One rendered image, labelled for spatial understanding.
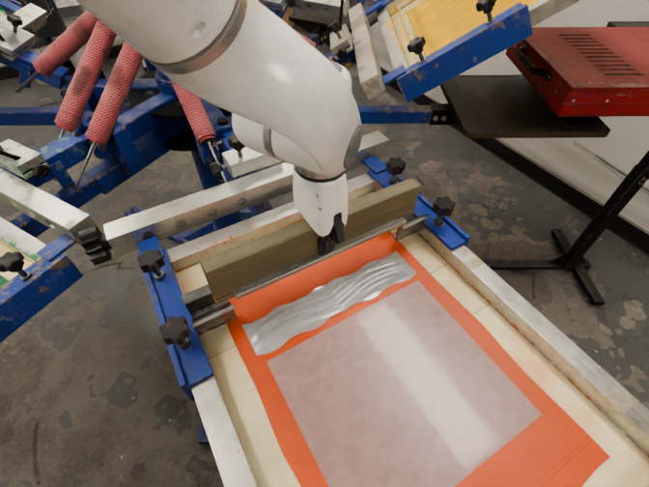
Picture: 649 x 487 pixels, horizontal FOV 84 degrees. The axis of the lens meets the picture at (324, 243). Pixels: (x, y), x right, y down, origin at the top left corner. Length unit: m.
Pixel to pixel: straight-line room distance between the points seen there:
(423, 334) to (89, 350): 1.63
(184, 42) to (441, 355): 0.60
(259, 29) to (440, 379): 0.57
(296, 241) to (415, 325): 0.28
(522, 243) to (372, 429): 1.88
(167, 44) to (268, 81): 0.07
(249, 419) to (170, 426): 1.10
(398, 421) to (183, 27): 0.57
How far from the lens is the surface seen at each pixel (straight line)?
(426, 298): 0.75
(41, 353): 2.14
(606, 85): 1.32
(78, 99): 1.21
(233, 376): 0.67
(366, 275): 0.75
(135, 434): 1.77
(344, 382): 0.65
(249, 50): 0.28
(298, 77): 0.30
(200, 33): 0.26
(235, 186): 0.84
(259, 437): 0.63
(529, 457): 0.69
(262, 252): 0.56
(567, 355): 0.74
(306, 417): 0.63
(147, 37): 0.26
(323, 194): 0.50
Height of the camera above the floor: 1.56
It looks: 49 degrees down
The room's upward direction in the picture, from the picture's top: straight up
